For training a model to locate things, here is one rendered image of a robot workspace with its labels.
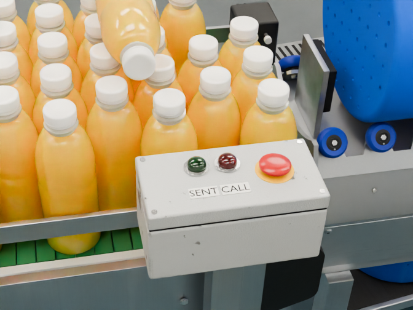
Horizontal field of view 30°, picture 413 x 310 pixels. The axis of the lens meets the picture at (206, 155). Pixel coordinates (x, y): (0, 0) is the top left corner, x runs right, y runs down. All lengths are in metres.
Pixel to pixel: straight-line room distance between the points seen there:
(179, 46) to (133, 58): 0.27
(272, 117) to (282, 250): 0.17
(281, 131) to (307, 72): 0.24
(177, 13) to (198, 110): 0.22
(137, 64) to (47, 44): 0.16
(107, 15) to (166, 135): 0.17
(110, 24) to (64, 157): 0.17
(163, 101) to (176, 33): 0.25
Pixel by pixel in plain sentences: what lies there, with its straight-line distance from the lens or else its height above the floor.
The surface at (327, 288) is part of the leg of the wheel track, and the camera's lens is 1.40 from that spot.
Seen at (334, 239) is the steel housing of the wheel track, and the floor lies 0.77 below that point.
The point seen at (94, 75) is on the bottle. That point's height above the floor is 1.09.
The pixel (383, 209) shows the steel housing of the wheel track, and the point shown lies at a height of 0.85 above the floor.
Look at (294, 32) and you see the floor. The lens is 3.21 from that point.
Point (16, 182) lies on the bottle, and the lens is 0.99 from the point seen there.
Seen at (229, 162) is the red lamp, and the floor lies 1.11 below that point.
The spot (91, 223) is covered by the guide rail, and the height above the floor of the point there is 0.97.
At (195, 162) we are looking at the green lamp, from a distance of 0.85.
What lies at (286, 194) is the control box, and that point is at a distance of 0.84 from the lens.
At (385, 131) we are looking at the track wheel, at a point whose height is 0.97.
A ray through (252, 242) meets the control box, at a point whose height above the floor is 1.04.
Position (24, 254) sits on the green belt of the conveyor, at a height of 0.90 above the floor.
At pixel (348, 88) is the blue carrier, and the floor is 0.99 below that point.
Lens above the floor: 1.67
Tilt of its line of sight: 41 degrees down
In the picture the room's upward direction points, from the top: 3 degrees clockwise
